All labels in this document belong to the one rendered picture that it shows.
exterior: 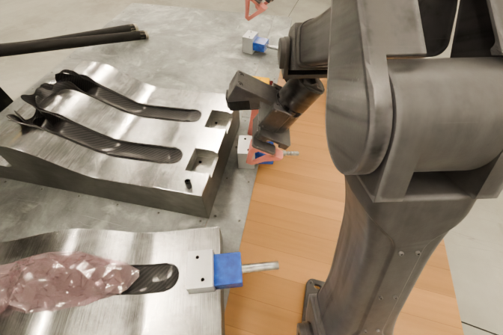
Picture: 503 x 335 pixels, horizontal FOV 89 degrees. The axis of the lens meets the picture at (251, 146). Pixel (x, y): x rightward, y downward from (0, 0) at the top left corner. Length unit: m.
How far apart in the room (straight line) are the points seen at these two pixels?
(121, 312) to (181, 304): 0.08
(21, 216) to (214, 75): 0.56
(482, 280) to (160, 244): 1.46
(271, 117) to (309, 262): 0.26
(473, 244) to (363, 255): 1.52
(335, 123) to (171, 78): 0.71
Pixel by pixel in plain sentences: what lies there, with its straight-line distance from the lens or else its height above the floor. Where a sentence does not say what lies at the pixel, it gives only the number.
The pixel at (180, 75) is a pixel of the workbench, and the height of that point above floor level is 0.80.
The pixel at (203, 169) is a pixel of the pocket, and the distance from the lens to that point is 0.50.
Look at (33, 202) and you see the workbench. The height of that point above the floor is 0.80.
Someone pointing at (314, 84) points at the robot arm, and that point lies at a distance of 0.42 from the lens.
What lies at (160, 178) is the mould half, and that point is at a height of 0.89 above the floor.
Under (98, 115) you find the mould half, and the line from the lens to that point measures 0.60.
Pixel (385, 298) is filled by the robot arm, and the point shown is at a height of 1.05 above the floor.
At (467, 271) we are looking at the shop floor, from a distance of 1.63.
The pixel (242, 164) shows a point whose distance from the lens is 0.55.
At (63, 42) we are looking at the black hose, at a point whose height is 0.88.
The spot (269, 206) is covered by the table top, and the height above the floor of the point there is 0.80.
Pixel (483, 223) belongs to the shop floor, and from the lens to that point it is 1.81.
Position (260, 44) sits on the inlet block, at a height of 0.84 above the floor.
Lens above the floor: 1.27
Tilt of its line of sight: 51 degrees down
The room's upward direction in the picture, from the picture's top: straight up
